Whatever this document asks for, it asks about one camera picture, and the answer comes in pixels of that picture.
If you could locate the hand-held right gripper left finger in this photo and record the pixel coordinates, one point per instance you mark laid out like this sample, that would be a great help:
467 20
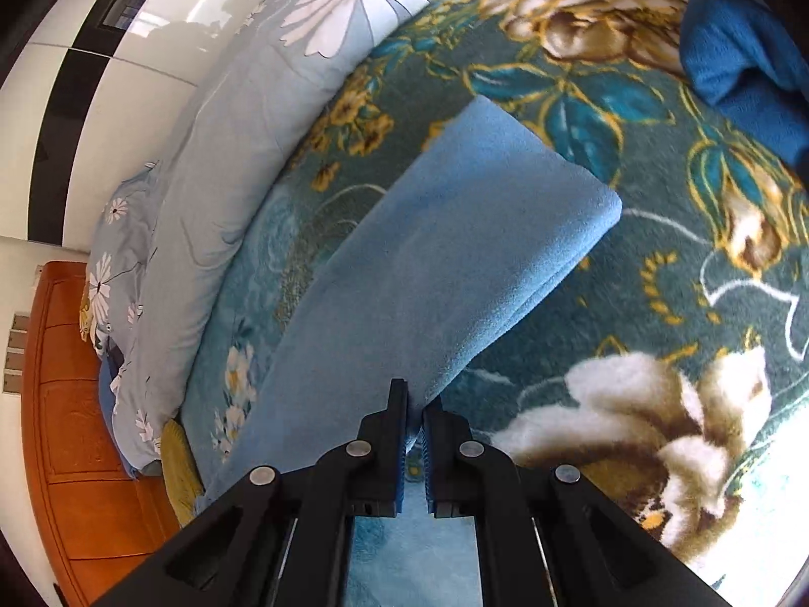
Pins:
393 474

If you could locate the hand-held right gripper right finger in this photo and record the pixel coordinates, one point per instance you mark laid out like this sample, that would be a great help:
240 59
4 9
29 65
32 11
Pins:
435 474

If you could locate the yellow knitted sweater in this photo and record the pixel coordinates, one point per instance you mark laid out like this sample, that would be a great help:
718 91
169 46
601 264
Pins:
180 474

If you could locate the light blue fleece pants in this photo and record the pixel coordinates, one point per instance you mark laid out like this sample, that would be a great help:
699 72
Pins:
442 234

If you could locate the teal floral bed blanket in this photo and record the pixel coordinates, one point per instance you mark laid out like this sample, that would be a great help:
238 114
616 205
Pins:
632 265

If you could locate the blue pillow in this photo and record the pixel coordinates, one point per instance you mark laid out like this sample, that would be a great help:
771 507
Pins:
106 386

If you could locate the wooden headboard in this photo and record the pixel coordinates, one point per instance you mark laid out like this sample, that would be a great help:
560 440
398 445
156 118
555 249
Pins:
69 423

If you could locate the light blue floral duvet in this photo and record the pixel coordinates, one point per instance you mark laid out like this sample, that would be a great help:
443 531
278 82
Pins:
208 202

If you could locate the floral pillow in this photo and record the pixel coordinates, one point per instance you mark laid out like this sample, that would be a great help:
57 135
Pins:
88 322

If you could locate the white glossy wardrobe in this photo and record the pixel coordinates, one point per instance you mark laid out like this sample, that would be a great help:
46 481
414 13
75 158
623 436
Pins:
126 95

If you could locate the dark blue fleece cloth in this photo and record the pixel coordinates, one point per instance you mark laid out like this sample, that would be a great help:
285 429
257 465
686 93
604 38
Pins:
739 57

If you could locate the wall switch panel row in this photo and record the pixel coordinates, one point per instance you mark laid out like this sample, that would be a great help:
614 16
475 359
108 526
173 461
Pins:
16 360

